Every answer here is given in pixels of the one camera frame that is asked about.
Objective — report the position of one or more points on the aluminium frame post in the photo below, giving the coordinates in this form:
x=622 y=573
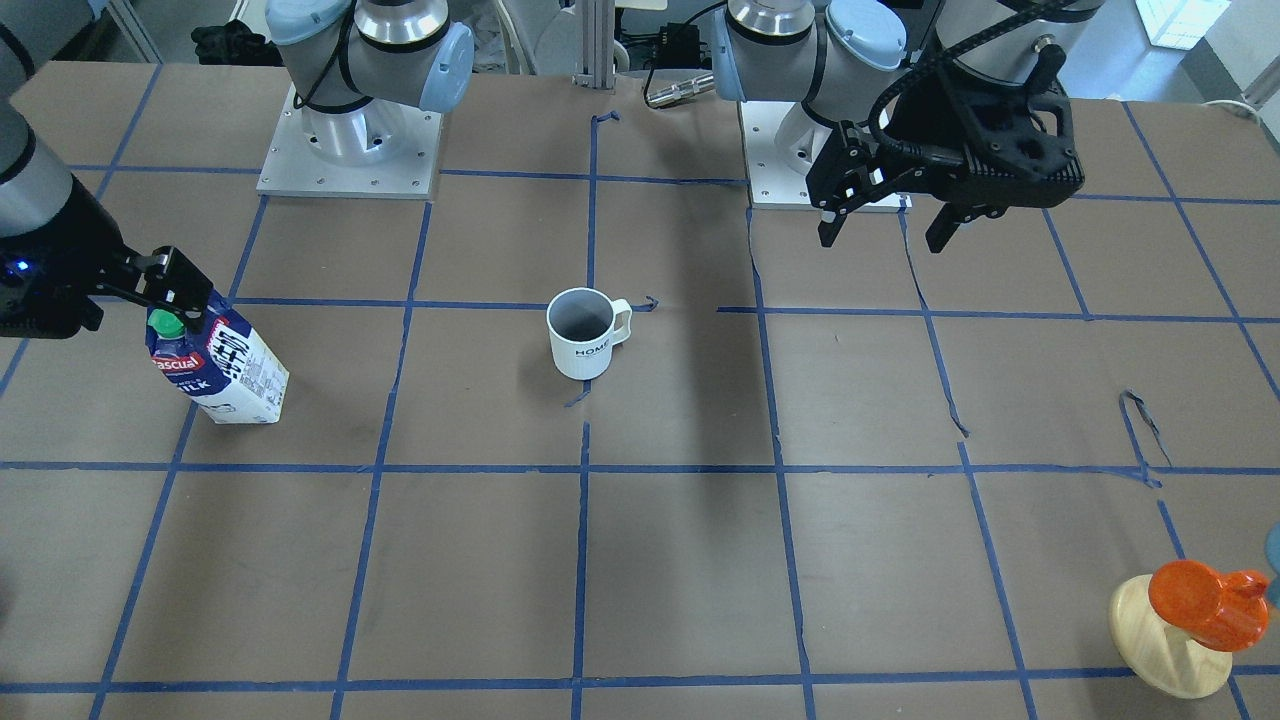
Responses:
x=596 y=68

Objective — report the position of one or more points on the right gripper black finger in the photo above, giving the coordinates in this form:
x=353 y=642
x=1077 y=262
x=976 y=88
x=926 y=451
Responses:
x=166 y=278

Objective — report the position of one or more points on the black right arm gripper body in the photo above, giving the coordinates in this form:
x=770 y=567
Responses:
x=62 y=245

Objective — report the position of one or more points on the beige wooden stand base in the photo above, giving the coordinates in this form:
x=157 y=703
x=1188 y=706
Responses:
x=1162 y=655

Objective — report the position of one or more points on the white HOME mug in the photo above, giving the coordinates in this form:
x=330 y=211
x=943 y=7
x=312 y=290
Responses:
x=584 y=325

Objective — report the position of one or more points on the orange mug on stand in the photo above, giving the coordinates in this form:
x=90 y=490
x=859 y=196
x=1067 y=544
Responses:
x=1225 y=612

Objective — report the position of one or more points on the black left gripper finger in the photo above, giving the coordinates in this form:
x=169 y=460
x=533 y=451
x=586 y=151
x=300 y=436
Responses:
x=851 y=171
x=944 y=226

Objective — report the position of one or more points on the blue white milk carton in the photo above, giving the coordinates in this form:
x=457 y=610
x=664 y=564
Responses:
x=226 y=368

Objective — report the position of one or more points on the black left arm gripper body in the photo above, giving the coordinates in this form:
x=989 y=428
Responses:
x=928 y=118

